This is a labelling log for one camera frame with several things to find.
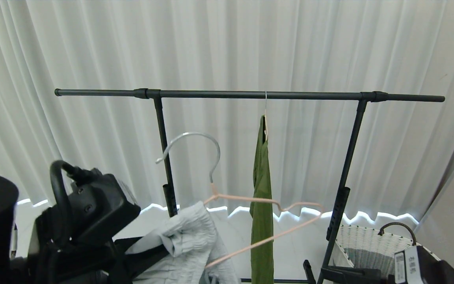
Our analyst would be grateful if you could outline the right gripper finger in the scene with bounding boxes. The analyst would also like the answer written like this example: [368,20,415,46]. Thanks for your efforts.
[321,266,383,284]

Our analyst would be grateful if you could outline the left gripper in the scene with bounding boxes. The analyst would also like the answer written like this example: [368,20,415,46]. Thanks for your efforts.
[52,236,171,284]

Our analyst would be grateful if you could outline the pale grey shorts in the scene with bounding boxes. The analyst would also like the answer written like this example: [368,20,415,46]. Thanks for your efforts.
[126,200,240,284]

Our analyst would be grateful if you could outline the pink clothes hanger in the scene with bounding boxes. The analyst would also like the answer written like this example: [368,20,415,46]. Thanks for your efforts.
[263,92,269,143]
[155,132,325,269]

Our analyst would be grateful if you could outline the green printed shirt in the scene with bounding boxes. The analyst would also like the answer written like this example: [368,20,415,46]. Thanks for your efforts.
[249,115,275,284]

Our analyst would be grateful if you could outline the white laundry basket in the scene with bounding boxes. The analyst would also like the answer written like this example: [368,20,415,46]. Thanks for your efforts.
[331,222,442,281]

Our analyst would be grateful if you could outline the black clothes rack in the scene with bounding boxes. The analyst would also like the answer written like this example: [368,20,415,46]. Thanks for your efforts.
[54,88,446,284]

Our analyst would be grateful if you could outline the white curtain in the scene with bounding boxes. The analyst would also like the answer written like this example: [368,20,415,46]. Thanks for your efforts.
[0,0,454,225]

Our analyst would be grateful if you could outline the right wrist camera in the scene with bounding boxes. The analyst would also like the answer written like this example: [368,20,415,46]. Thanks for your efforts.
[393,245,454,284]

